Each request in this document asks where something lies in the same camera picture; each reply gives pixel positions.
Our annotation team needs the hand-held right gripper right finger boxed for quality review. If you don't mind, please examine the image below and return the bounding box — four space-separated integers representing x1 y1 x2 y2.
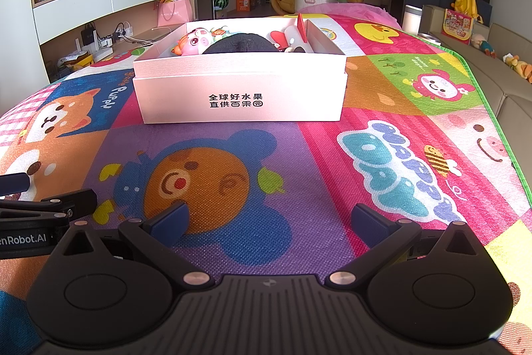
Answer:
326 203 486 289

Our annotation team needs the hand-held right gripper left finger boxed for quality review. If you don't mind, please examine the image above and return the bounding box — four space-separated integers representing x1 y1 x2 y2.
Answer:
62 201 213 289

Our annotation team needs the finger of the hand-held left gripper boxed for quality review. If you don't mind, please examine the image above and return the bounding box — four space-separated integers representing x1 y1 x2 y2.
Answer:
0 190 99 219
0 172 31 198

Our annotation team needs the pink cardboard box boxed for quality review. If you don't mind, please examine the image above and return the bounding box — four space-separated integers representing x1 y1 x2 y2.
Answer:
132 17 348 125

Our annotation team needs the pink round toy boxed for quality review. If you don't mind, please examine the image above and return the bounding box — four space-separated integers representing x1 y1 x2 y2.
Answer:
174 28 214 57

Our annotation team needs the black plush toy with keyring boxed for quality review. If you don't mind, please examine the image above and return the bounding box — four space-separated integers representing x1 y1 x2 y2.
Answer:
203 33 278 55

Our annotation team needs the black keychain figure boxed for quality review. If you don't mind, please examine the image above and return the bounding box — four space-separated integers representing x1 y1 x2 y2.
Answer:
269 31 311 53

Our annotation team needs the colourful cartoon play mat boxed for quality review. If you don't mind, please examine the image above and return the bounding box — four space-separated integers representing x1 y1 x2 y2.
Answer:
0 12 532 355

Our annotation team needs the yellow box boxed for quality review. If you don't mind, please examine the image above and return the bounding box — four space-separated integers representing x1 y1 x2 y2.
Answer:
58 52 93 71

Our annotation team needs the white router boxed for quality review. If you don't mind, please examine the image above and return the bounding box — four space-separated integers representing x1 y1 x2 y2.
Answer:
75 35 114 61

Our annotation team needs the beige sofa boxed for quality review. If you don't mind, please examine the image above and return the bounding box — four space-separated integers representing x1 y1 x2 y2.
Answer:
420 5 532 157

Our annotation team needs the white cylinder bin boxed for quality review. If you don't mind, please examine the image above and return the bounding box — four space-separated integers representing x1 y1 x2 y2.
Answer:
401 5 423 34

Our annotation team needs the pink cloth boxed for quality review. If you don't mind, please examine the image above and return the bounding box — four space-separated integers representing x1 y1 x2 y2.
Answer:
299 1 400 28

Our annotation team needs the small plush doll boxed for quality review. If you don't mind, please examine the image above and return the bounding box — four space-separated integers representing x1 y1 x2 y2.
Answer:
471 33 498 59

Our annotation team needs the pink gift bag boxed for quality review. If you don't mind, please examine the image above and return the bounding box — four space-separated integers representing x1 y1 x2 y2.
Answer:
156 0 194 28

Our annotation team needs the cartoon print gift bag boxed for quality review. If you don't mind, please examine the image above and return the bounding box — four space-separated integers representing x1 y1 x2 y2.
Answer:
441 8 475 46

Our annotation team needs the orange plush toy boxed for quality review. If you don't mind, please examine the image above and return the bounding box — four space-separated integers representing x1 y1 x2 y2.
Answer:
502 53 532 84

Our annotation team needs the white flower pot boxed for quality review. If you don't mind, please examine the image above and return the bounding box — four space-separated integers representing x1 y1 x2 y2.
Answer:
295 0 340 13

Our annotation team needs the yellow backpack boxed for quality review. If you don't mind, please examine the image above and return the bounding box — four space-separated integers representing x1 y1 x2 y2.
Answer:
451 0 485 23

